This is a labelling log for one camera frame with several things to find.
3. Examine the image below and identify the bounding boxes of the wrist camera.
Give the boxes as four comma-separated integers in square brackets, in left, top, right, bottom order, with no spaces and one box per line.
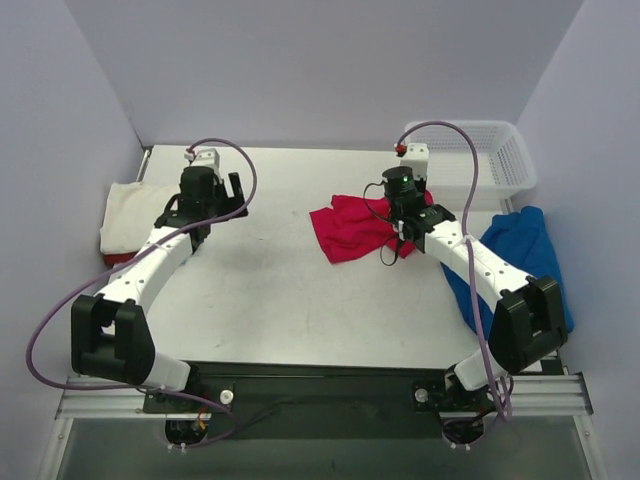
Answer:
[395,142,430,181]
[184,147,220,174]

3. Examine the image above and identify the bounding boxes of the blue t shirt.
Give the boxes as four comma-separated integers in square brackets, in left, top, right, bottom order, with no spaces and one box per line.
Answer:
[441,206,575,338]

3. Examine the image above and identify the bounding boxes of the red folded t shirt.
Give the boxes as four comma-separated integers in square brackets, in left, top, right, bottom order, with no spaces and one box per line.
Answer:
[102,252,136,268]

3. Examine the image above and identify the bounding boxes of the aluminium mounting rail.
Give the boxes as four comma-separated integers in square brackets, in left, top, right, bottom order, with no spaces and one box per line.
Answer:
[56,375,593,419]

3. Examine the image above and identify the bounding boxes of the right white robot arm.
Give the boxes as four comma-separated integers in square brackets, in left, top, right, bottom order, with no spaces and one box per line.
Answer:
[382,166,568,408]

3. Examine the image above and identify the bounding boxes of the cream folded t shirt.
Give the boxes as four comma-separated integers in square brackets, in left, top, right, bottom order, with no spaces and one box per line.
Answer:
[100,182,179,255]

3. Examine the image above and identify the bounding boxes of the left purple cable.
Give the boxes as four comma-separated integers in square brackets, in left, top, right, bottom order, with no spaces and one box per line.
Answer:
[25,138,259,447]

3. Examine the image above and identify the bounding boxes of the white perforated plastic basket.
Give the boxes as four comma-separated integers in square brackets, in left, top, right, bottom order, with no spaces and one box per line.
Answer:
[406,120,537,204]

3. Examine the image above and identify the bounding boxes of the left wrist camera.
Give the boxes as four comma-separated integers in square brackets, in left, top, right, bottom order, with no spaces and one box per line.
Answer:
[184,147,220,174]

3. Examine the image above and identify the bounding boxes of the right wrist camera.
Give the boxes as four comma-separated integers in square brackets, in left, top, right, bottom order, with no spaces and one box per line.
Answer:
[395,142,430,181]

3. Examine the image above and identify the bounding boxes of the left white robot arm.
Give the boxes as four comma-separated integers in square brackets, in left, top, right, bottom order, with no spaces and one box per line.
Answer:
[71,165,248,412]

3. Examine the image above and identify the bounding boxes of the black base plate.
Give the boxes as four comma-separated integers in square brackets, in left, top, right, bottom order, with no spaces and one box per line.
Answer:
[143,362,496,446]

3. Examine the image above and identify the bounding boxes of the red t shirt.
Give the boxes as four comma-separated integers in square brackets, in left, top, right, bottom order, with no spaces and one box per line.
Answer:
[102,252,136,268]
[308,189,435,264]

